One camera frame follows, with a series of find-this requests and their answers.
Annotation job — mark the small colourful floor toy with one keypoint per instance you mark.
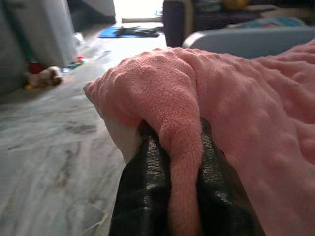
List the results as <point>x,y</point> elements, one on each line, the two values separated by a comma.
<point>79,60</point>

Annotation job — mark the blue floor mat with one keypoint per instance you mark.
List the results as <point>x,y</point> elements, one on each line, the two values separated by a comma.
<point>108,33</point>

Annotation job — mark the pink fleece pillow pale back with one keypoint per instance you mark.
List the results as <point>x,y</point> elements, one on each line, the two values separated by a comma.
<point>258,110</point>

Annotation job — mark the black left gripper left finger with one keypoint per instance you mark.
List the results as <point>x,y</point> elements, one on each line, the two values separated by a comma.
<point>140,191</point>

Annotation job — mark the beige brown plush toy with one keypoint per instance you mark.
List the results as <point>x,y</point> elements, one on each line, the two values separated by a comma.
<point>44,77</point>

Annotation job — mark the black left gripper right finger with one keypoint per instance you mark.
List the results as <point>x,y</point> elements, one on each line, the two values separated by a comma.
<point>221,204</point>

